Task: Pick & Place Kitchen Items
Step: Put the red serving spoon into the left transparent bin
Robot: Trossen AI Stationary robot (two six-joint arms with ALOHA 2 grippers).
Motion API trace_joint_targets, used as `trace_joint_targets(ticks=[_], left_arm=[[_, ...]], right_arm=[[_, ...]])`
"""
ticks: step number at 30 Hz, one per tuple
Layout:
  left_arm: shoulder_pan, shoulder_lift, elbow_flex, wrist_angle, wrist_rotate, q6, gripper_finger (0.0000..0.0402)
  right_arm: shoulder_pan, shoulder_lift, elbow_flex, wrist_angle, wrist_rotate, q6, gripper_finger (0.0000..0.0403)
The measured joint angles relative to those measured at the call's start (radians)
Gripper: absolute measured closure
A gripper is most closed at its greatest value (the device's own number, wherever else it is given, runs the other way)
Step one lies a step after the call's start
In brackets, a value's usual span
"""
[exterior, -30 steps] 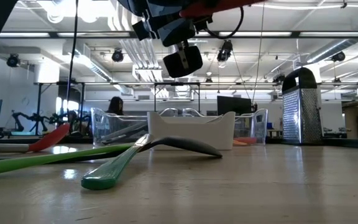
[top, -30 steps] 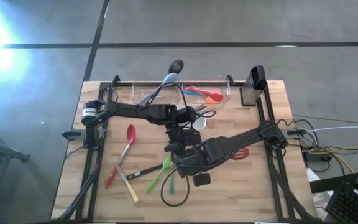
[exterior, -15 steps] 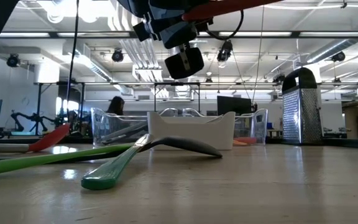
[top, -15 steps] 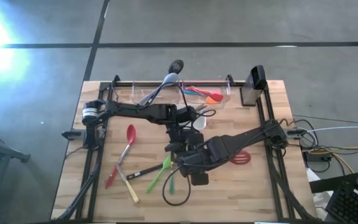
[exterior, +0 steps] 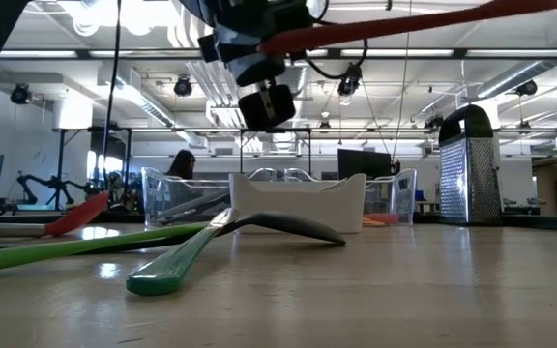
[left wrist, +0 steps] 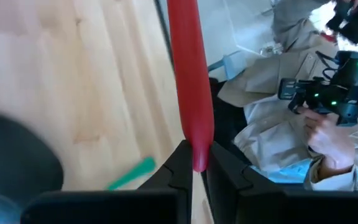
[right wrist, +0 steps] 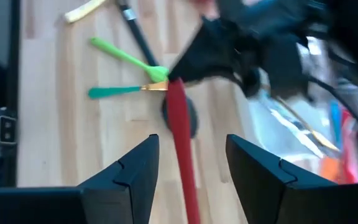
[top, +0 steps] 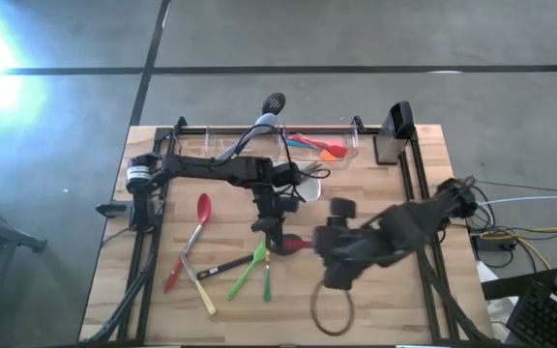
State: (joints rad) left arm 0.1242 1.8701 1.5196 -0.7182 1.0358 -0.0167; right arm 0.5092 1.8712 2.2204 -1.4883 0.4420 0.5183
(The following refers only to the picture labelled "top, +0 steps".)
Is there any black side bracket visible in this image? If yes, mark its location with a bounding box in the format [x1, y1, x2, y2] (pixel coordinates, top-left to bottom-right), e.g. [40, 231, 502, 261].
[95, 201, 133, 219]

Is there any small red spatula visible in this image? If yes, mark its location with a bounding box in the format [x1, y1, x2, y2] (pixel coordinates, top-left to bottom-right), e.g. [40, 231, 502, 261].
[288, 134, 349, 160]

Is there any red spoon metal handle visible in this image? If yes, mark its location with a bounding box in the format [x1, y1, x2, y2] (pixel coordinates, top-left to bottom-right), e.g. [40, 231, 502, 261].
[162, 192, 213, 295]

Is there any gold knife green handle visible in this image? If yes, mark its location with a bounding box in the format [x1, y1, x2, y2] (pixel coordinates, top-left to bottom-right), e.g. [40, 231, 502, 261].
[262, 248, 274, 304]

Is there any black ladle spoon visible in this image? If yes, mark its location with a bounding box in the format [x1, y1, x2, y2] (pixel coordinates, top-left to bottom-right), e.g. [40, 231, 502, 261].
[195, 233, 305, 282]

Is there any grey serving spoon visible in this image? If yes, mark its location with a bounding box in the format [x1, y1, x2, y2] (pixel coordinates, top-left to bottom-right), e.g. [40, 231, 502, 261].
[215, 112, 279, 161]

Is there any white floor cable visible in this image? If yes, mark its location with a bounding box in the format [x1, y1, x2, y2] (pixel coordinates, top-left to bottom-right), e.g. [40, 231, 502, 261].
[471, 193, 557, 210]

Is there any lime green spatula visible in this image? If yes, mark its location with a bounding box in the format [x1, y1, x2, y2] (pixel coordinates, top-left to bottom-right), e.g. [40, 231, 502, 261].
[225, 240, 267, 303]

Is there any black floor cable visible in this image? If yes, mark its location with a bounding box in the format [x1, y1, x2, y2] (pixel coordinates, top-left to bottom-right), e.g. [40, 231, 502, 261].
[471, 176, 557, 197]

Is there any white plastic bin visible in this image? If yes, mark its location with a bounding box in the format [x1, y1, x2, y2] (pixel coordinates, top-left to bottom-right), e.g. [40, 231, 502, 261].
[278, 161, 322, 204]

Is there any white paper bag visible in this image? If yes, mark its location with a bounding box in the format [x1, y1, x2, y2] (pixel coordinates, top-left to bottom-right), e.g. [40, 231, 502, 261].
[475, 260, 521, 342]

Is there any black keyboard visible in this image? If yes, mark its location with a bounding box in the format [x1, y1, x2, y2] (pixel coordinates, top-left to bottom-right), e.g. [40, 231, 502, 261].
[504, 280, 557, 348]

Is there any yellow floor cable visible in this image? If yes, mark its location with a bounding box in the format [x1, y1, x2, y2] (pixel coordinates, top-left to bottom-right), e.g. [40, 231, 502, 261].
[479, 222, 557, 272]

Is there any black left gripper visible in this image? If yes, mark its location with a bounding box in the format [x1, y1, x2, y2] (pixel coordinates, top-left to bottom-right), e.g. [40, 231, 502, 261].
[250, 183, 304, 255]

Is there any black power box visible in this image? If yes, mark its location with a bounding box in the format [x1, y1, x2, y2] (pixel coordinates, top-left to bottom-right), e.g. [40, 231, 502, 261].
[471, 233, 520, 253]

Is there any pink silicone spatula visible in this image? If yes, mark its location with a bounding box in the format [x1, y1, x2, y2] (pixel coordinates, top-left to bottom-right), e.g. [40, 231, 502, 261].
[302, 137, 345, 149]

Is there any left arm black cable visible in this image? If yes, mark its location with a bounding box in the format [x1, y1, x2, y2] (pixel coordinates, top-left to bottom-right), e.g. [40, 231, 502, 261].
[232, 123, 332, 204]

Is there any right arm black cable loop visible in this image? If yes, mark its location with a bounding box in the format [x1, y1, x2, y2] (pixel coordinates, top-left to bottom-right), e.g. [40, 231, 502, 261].
[308, 278, 356, 337]

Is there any red slotted spoon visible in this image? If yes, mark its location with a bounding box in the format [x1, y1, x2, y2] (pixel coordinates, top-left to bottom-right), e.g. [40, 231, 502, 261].
[281, 234, 315, 254]

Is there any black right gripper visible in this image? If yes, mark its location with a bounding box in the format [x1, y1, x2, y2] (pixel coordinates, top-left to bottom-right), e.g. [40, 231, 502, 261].
[310, 196, 394, 292]

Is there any clear plastic bin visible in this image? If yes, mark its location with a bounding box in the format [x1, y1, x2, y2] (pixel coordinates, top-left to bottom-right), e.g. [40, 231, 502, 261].
[281, 120, 361, 169]
[203, 124, 283, 163]

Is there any knife with yellow handle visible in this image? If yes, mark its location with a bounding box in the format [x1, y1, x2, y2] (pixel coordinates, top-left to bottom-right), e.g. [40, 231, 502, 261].
[179, 252, 219, 317]

